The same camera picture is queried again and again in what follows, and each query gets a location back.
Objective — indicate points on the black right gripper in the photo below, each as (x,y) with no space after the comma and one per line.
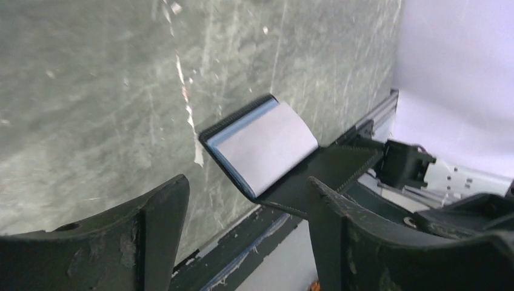
(468,217)

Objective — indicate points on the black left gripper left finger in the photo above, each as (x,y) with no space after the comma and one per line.
(132,246)

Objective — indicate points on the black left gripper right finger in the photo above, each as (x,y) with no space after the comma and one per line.
(356,249)

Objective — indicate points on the black leather card holder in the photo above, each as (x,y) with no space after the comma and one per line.
(268,152)

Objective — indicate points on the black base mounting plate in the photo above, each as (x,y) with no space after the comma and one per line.
(229,260)

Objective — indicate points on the black rail bracket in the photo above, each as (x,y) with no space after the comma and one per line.
(403,165)

